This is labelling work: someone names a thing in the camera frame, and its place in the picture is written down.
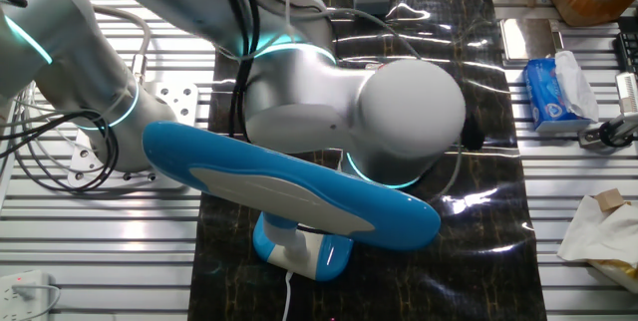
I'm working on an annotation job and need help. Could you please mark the silver robot mounting plate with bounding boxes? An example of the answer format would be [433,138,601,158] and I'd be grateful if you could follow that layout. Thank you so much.
[67,81,199,190]

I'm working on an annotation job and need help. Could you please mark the black marble pattern mat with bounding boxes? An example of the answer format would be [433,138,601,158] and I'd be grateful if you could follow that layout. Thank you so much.
[187,0,548,321]

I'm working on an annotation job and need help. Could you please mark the blue tissue pack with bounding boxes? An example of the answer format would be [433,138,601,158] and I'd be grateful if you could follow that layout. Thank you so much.
[522,50,600,136]

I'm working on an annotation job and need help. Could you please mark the crumpled white paper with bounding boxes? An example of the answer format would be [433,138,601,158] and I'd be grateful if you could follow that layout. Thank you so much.
[556,193,638,268]

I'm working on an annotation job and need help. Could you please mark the small brown cardboard cube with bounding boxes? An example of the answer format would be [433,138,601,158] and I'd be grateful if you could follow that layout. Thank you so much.
[593,187,627,212]

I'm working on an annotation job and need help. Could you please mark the black keyboard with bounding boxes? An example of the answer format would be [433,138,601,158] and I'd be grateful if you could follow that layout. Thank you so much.
[616,15,638,76]

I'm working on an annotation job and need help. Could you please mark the white power plug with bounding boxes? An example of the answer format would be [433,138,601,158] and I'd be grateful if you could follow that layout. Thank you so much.
[10,283,60,321]

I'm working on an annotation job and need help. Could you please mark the white power strip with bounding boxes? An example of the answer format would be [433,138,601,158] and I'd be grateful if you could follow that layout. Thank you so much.
[0,269,54,321]

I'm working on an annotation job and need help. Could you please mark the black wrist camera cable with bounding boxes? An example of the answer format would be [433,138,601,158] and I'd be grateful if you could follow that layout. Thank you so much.
[213,0,263,138]

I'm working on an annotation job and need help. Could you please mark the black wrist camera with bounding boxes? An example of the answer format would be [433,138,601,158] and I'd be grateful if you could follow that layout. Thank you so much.
[459,110,488,153]

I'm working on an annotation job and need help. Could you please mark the white lamp cable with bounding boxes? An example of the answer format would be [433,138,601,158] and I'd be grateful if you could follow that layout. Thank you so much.
[281,270,295,321]

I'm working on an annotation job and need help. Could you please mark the thin black looped cable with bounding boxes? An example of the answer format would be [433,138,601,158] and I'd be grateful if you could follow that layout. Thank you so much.
[0,106,122,195]

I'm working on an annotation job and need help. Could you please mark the thick grey robot cable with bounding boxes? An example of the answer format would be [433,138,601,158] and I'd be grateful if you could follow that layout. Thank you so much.
[92,4,154,86]

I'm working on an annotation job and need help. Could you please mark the silver ribbed camera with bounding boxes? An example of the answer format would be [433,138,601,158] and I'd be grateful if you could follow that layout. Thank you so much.
[615,72,638,116]

